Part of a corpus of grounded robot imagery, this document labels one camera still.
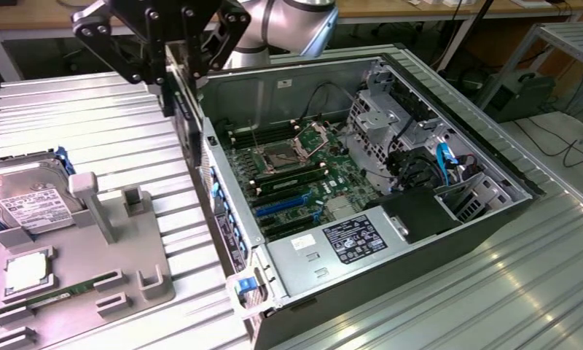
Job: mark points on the black graphics card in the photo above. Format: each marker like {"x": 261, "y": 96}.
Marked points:
{"x": 182, "y": 109}

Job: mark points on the black plastic shroud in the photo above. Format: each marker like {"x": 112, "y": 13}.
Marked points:
{"x": 418, "y": 215}

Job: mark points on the metal socket cover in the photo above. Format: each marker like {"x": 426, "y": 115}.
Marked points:
{"x": 312, "y": 136}

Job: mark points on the long wooden desk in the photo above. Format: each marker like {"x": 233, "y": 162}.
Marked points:
{"x": 393, "y": 9}

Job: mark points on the thin locking lever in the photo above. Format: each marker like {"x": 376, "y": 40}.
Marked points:
{"x": 256, "y": 140}

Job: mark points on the beige bracket with blue clip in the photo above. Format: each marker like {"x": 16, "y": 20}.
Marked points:
{"x": 245, "y": 302}

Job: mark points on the green motherboard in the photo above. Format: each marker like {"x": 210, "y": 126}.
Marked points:
{"x": 340, "y": 171}

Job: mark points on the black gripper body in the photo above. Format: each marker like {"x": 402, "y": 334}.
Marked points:
{"x": 165, "y": 4}

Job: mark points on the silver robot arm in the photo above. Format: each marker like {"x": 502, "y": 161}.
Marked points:
{"x": 292, "y": 22}

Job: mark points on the metal slat rack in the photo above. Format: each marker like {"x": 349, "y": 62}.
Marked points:
{"x": 571, "y": 36}

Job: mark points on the silver drive cage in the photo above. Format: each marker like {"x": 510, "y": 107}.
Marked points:
{"x": 374, "y": 124}

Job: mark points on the open black PC case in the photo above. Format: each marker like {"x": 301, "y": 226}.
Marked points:
{"x": 466, "y": 237}

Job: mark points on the CPU socket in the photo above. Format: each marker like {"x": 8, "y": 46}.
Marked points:
{"x": 280, "y": 157}

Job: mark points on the green RAM stick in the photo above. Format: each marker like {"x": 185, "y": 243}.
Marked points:
{"x": 292, "y": 182}
{"x": 68, "y": 293}

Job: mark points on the silver chipset heatsink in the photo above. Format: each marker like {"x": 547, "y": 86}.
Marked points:
{"x": 342, "y": 205}

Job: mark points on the silver CPU chip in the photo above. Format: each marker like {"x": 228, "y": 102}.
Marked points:
{"x": 26, "y": 271}

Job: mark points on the grey power supply unit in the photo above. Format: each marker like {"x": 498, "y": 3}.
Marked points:
{"x": 301, "y": 266}

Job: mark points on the metal disk bay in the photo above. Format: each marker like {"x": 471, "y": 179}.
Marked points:
{"x": 481, "y": 197}

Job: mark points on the black box device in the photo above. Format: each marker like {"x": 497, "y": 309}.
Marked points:
{"x": 525, "y": 98}

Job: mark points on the blue disk caddy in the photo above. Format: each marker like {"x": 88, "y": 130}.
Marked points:
{"x": 64, "y": 156}

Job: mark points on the black expansion slot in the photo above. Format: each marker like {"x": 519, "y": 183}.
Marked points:
{"x": 292, "y": 226}

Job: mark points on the hard disk with white label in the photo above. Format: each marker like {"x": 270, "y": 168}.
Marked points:
{"x": 24, "y": 204}

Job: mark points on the grey parts rack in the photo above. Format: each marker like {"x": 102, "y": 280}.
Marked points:
{"x": 77, "y": 262}

